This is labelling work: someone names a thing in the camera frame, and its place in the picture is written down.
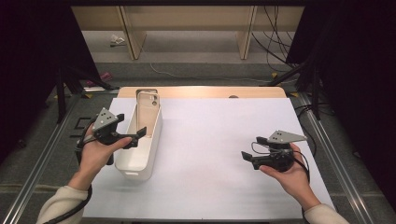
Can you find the black metal stand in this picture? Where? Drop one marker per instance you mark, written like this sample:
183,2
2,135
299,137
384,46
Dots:
60,93
316,93

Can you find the pink object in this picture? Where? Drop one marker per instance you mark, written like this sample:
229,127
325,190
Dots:
106,76

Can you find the light wooden shelf unit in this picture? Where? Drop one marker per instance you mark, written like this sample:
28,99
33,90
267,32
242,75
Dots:
186,18

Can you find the aluminium floor rail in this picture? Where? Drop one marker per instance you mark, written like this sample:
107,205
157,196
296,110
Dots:
34,179
342,174

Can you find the person's right hand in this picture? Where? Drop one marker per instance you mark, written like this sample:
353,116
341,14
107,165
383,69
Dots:
294,182

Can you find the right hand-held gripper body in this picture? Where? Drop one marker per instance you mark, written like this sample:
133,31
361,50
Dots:
277,161

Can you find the person's left hand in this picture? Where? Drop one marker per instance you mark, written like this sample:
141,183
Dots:
93,158

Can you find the crumpled white paper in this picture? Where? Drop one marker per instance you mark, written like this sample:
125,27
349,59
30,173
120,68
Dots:
116,39

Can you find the white plastic storage box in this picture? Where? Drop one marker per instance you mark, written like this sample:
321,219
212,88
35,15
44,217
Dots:
140,161

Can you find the beige phone case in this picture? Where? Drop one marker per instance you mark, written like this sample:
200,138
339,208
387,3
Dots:
148,115

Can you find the white table mat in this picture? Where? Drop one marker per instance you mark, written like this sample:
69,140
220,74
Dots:
236,186

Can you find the black curtain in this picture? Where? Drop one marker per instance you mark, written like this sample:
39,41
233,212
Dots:
358,77
31,62

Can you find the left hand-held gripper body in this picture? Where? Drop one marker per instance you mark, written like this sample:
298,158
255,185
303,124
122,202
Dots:
106,127

